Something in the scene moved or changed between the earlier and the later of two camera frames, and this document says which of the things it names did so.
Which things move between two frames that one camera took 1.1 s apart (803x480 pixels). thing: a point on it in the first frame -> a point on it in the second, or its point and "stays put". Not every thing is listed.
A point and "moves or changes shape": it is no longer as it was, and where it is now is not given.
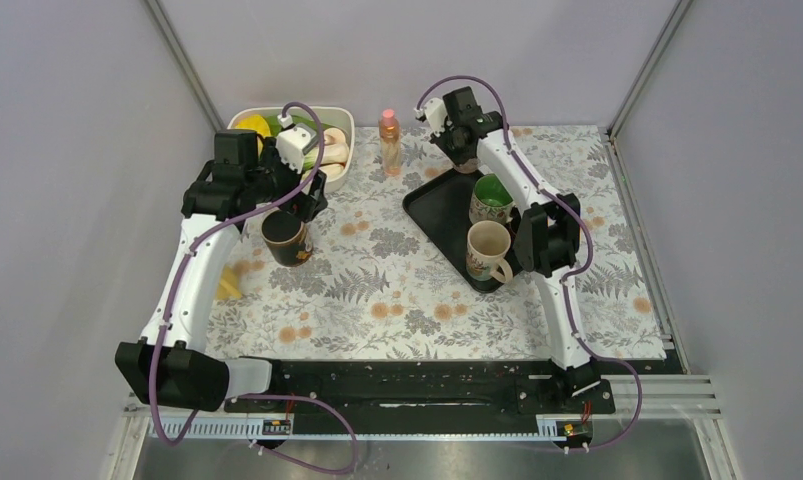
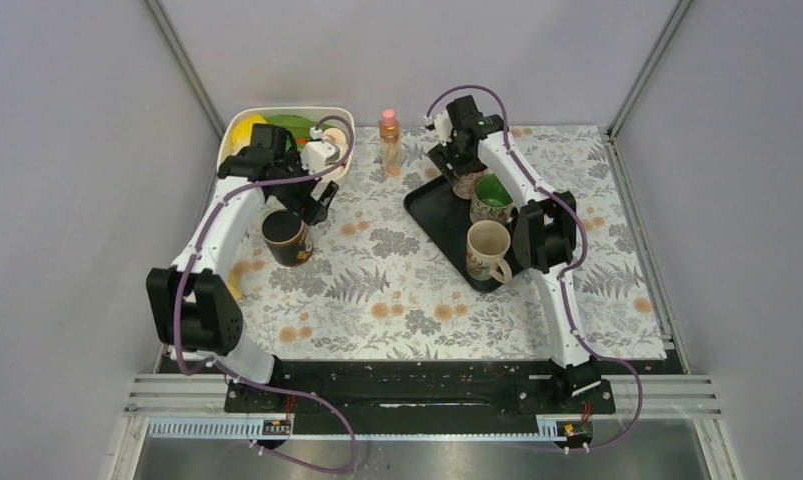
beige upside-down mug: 491,200 stays put
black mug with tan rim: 286,237 stays put
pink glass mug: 469,166 moves or changes shape
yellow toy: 229,286 stays put
